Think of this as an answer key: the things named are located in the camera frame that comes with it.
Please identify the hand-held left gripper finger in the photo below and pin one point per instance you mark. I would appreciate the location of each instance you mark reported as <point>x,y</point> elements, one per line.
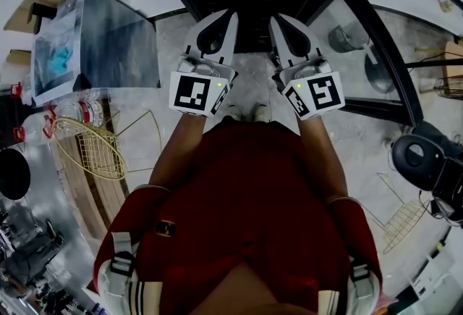
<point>230,42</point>
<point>193,40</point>

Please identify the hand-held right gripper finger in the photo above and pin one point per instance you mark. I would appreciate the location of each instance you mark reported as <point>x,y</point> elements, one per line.
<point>313,42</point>
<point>281,49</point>

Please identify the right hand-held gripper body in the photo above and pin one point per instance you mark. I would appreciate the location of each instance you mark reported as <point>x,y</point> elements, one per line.
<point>322,92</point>

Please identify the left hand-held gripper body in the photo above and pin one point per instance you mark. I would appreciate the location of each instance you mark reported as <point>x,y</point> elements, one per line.
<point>191,94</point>

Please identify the person's right forearm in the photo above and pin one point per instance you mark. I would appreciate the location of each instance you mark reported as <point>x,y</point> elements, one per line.
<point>322,161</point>

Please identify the person's left forearm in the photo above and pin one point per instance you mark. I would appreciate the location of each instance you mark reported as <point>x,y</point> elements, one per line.
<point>177,154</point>

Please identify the grey mesh waste bin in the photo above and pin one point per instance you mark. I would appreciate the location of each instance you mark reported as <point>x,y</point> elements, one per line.
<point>347,38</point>

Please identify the person's left white shoe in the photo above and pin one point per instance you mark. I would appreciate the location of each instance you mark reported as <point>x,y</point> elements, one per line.
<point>234,113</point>

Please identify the person's white shoe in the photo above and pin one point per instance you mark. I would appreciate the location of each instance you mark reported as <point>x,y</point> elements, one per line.
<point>260,112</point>
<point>234,113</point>

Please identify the black standing fan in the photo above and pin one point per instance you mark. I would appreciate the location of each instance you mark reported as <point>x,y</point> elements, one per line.
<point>380,74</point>

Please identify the person's right white shoe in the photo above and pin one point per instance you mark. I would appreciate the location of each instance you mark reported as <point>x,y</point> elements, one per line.
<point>260,112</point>

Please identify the clear glass display case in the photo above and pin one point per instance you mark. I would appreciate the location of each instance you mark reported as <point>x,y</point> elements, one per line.
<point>119,45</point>

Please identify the clear bottle red label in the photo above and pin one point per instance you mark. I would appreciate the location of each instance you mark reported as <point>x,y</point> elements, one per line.
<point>81,112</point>

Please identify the person's red shirt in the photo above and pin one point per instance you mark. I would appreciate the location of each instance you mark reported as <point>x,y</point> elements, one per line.
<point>249,197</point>

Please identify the black machine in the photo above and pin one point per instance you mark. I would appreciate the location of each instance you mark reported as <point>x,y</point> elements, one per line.
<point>427,158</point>

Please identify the blue cloth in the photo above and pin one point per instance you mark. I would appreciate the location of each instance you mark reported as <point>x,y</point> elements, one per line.
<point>59,61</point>

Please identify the small colourful packet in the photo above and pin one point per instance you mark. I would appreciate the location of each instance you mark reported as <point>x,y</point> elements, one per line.
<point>444,2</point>

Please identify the wooden board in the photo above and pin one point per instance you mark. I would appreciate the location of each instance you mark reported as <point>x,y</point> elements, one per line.
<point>454,53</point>

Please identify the wooden slatted bench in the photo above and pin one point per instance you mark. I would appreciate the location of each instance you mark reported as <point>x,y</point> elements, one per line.
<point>90,205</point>

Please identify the clear water jug red cap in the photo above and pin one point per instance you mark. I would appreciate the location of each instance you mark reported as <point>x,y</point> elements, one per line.
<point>34,125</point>
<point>18,91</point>

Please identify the large brown cardboard sheet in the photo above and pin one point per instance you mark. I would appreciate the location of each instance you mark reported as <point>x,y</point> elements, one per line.
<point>25,9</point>

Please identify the small brown cardboard sheet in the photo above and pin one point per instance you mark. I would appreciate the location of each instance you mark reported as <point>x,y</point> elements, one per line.
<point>18,57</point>

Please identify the black round stool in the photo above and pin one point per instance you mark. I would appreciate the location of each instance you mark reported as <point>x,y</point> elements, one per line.
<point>12,174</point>

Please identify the person's face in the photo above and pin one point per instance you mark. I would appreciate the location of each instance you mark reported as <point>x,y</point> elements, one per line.
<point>262,292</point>

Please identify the white cabinet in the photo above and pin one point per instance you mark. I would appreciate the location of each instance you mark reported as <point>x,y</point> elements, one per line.
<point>430,277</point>

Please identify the pink stool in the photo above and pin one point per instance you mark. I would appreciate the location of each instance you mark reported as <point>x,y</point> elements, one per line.
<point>388,301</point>

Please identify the black bracket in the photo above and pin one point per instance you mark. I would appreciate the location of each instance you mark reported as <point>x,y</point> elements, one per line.
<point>41,11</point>

